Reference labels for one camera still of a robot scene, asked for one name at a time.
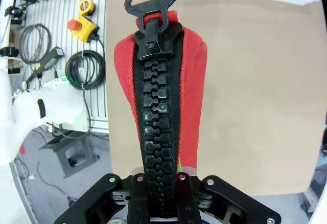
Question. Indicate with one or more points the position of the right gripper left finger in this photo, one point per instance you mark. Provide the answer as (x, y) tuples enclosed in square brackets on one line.
[(138, 198)]

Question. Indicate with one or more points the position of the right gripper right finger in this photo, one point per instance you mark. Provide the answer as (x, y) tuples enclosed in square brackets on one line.
[(185, 198)]

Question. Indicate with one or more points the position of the red campus zipper pouch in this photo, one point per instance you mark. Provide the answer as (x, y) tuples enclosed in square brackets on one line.
[(194, 80)]

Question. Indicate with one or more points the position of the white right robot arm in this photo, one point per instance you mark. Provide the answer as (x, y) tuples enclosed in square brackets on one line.
[(38, 111)]

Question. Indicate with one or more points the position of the black clamp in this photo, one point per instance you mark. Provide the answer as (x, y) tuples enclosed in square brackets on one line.
[(15, 11), (9, 51)]

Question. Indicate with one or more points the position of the yellow tape measure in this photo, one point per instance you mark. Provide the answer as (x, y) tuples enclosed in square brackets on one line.
[(87, 6)]

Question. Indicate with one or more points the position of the black metal stand bracket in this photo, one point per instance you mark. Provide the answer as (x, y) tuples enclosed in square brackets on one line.
[(61, 144)]

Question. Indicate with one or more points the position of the grey handheld enabling switch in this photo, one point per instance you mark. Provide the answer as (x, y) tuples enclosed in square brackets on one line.
[(49, 60)]

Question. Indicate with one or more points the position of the slotted aluminium base plate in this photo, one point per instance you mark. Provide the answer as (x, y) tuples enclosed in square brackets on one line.
[(61, 17)]

